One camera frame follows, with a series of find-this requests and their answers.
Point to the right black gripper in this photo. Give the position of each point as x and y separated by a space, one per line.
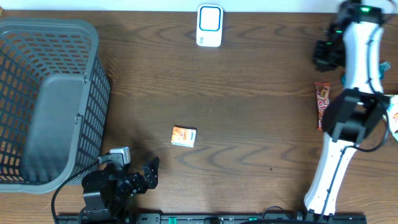
324 64

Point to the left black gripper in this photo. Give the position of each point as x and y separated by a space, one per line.
150 179

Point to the red-brown snack bar wrapper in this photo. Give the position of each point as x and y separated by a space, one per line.
322 94

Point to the small orange box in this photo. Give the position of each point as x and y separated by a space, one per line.
183 136

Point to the blue mouthwash bottle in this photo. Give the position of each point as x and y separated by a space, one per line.
383 68

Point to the yellow snack bag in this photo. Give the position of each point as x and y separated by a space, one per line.
392 113

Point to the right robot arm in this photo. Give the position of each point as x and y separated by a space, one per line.
353 42

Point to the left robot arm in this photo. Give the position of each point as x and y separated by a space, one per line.
108 192

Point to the white barcode scanner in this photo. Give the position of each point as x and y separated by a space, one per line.
209 25

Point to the grey plastic shopping basket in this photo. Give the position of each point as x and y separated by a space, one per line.
54 101

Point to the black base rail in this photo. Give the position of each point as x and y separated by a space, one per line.
271 217

